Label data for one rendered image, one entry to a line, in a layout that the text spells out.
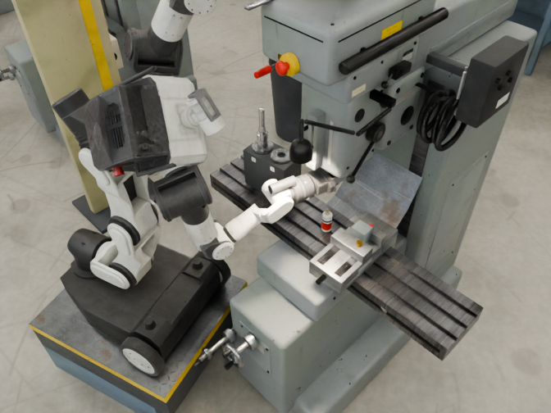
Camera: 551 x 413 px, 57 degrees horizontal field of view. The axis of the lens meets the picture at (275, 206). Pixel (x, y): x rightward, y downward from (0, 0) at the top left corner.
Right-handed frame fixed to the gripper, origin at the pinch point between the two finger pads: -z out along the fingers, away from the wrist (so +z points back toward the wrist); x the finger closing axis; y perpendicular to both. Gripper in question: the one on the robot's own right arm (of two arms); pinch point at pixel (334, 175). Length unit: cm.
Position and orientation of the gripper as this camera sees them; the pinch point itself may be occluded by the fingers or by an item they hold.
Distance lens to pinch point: 186.0
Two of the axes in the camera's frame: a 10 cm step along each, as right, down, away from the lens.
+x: -4.9, -6.1, 6.3
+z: -8.7, 3.5, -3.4
